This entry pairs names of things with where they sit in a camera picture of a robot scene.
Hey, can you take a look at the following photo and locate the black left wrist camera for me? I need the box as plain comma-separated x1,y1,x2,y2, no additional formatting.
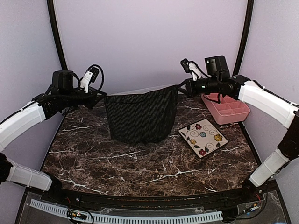
52,70,74,91

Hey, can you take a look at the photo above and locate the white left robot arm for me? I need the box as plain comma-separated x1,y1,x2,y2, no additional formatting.
0,87,107,203

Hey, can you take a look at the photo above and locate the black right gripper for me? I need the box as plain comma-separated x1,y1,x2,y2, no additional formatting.
176,76,221,98

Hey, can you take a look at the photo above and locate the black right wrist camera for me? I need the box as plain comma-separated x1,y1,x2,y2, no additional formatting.
205,55,230,79

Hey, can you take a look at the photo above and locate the black frame post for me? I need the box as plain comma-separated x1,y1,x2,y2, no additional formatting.
46,0,68,70
233,0,254,76

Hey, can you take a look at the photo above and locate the black striped underwear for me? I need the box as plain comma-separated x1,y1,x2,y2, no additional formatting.
104,85,178,145

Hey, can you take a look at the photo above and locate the black table edge rail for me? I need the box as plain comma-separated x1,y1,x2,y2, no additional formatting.
23,181,278,210

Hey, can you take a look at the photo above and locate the pink divided organizer tray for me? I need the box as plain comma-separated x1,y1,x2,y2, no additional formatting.
201,93,250,125

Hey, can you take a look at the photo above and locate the white slotted cable duct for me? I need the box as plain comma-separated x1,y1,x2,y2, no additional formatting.
29,199,223,224

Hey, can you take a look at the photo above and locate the black right frame post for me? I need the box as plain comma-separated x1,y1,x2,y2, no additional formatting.
233,0,254,76

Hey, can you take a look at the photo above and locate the left circuit board with wires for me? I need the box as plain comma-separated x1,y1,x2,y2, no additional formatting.
64,197,94,224

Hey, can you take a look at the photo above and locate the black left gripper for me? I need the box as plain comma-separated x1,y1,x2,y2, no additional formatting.
60,86,106,110

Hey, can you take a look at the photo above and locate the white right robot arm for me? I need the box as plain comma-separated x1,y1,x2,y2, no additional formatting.
191,75,299,203

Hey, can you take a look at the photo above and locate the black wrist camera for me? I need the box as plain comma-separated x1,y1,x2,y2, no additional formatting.
52,70,74,91
205,55,230,79

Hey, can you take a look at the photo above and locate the black left frame post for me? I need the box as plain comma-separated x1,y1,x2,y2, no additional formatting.
46,0,68,70

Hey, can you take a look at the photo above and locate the circuit board with wires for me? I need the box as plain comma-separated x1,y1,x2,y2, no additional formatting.
237,191,268,219
64,197,94,224

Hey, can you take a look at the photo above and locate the floral patterned square coaster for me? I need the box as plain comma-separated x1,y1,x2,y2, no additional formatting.
178,119,228,158

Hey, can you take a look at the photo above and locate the right circuit board with wires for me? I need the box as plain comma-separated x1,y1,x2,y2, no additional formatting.
237,191,268,219

